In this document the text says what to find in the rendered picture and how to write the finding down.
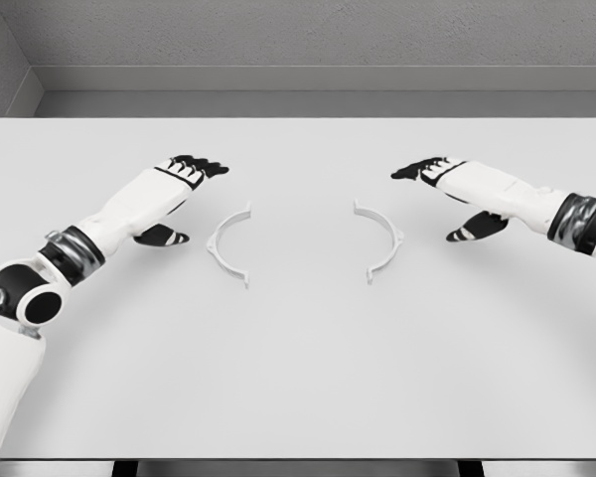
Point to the white pipe clamp half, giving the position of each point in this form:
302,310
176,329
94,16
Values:
388,233
220,247

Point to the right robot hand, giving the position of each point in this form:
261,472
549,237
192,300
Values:
469,186

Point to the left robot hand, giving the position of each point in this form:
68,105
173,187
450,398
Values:
151,191

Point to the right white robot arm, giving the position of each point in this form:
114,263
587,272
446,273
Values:
573,218

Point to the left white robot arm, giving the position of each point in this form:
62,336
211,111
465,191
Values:
49,258

